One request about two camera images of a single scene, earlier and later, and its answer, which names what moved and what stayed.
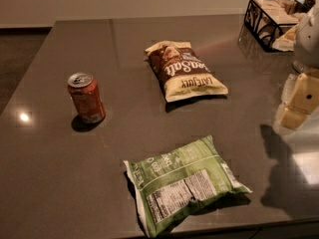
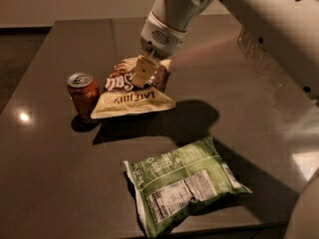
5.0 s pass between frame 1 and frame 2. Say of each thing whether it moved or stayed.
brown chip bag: moved
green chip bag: stayed
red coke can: stayed
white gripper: moved
